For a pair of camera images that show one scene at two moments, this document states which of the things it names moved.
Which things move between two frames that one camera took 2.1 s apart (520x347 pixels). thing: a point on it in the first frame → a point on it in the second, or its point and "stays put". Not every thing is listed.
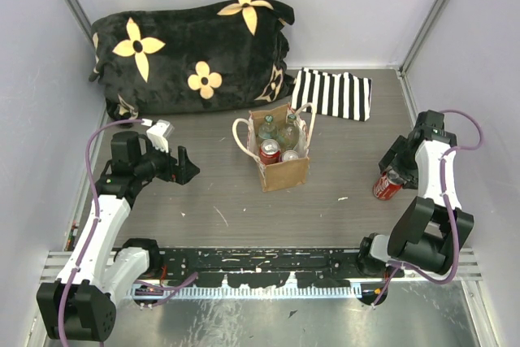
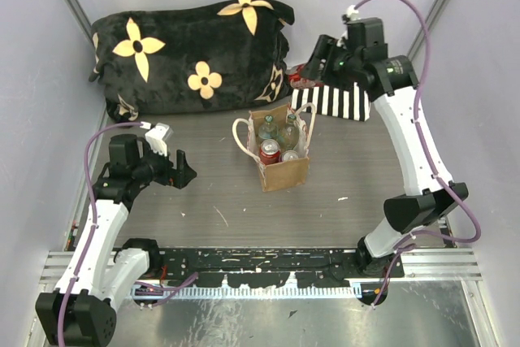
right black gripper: [392, 158] → [322, 50]
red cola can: [270, 151] stays put
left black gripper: [181, 173] stays put
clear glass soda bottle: [290, 135] stays put
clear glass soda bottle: [268, 131] stays put
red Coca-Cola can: [387, 185] → [296, 80]
